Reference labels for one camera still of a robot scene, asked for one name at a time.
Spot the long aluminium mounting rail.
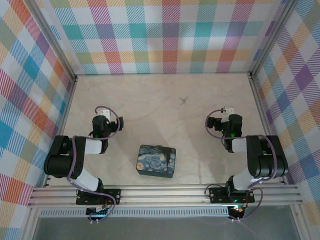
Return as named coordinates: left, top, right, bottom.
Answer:
left=26, top=184, right=304, bottom=209

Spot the small circuit board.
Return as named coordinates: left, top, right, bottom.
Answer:
left=85, top=206, right=111, bottom=217
left=229, top=205, right=246, bottom=216

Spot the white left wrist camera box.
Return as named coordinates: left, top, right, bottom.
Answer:
left=97, top=107, right=111, bottom=118

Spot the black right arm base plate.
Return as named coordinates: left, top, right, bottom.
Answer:
left=208, top=186, right=256, bottom=204

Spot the starry night print box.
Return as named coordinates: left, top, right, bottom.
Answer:
left=135, top=144, right=177, bottom=179

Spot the slotted grey cable duct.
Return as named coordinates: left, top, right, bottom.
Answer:
left=39, top=206, right=231, bottom=218

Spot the aluminium side rail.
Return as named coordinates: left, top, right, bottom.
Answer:
left=249, top=72, right=288, bottom=185
left=42, top=76, right=78, bottom=188

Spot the aluminium frame post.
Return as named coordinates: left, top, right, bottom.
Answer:
left=24, top=0, right=78, bottom=81
left=249, top=0, right=300, bottom=77

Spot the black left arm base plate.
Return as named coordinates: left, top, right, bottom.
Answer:
left=75, top=188, right=122, bottom=206

